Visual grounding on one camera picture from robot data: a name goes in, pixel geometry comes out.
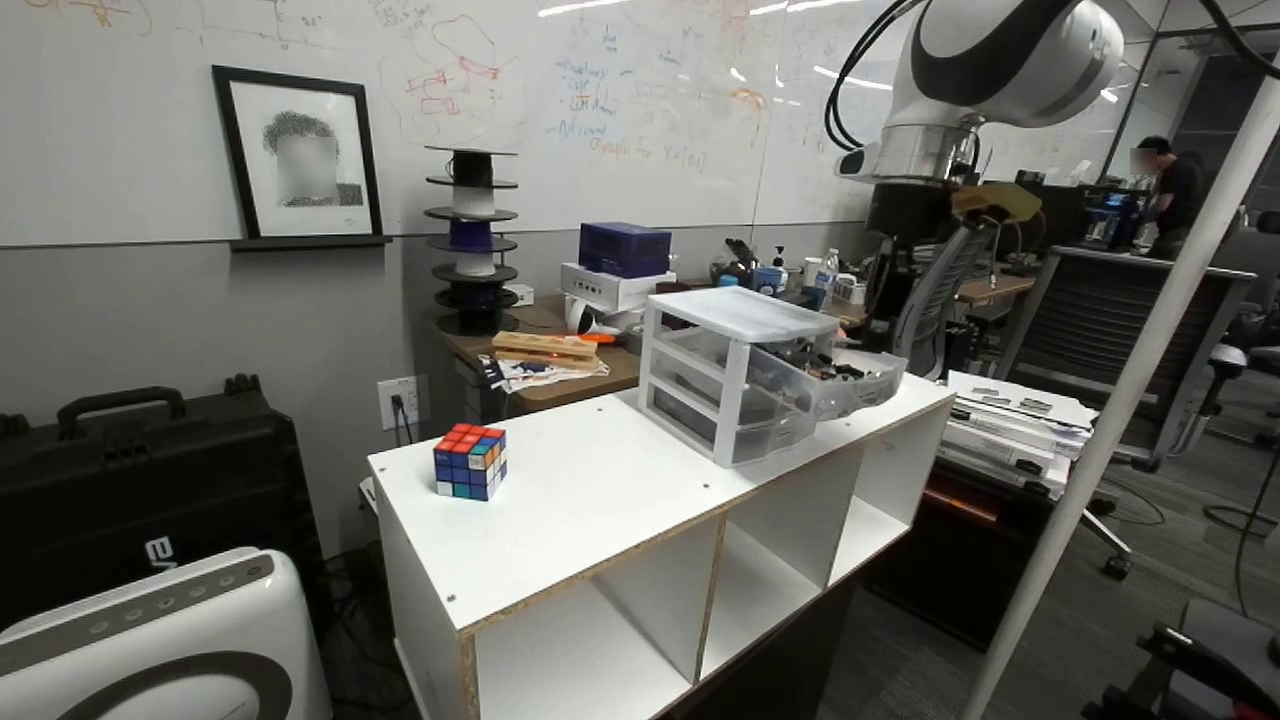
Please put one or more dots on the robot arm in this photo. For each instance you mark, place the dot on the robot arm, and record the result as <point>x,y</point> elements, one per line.
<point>1000,50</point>

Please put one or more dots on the clear plastic drawer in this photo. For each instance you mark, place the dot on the clear plastic drawer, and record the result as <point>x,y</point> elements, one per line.
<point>700,385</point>
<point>850,390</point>
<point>720,432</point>

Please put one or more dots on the white box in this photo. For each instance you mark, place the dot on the white box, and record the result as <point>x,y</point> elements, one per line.
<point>615,288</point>

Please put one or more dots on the stack of filament spools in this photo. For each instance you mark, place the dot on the stack of filament spools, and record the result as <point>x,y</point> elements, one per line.
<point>472,240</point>

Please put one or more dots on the brown wooden desk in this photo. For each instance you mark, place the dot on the brown wooden desk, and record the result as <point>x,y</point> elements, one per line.
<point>560,385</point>

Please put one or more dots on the heap of small dark parts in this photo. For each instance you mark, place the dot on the heap of small dark parts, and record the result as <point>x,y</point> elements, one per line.
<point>815,365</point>

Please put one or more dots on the printed paper sheet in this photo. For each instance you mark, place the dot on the printed paper sheet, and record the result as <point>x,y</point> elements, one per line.
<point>530,375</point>

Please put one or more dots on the stack of papers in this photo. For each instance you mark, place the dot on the stack of papers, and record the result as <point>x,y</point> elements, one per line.
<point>1015,425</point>

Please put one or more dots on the yellow plastic piece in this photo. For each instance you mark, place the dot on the yellow plastic piece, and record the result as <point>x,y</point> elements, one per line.
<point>1000,203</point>

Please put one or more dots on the person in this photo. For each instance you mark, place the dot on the person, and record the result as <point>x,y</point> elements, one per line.
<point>1175,195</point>

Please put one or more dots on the white cube shelf unit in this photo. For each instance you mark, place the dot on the white cube shelf unit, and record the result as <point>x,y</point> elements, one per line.
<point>590,490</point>

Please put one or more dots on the framed portrait picture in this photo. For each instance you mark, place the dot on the framed portrait picture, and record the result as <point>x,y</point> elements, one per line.
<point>300,150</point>

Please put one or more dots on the multicoloured puzzle cube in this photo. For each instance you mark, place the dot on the multicoloured puzzle cube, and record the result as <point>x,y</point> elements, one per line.
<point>470,462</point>

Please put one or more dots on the blue cup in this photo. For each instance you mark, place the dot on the blue cup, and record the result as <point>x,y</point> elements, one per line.
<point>766,279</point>

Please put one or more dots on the wall socket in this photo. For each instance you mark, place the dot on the wall socket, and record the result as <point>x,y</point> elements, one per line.
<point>398,402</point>

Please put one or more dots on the white plastic drawer unit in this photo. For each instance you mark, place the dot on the white plastic drawer unit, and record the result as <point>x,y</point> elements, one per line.
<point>740,312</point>

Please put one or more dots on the purple box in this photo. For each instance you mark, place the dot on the purple box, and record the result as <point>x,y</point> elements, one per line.
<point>625,250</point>

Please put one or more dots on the black cabinet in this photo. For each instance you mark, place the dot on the black cabinet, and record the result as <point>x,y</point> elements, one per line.
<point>960,560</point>

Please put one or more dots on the clear water bottle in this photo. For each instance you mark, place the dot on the clear water bottle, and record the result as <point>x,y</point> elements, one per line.
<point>829,270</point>

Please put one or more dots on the pump bottle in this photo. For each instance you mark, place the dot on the pump bottle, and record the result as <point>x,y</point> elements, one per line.
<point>779,268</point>

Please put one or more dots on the black hard case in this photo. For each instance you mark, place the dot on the black hard case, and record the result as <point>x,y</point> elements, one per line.
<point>150,490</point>

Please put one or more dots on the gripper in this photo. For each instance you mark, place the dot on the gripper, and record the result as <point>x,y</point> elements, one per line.
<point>905,212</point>

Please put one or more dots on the wooden blocks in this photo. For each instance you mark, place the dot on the wooden blocks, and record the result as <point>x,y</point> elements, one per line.
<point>545,350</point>

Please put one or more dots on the stand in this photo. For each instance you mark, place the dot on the stand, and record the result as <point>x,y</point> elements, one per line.
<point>1130,400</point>

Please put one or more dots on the white air purifier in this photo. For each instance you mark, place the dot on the white air purifier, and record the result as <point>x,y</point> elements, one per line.
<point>150,640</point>

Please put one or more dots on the whiteboard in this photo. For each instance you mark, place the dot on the whiteboard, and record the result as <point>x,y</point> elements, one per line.
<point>600,100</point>

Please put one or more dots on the white round device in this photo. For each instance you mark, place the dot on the white round device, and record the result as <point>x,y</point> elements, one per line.
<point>582,317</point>

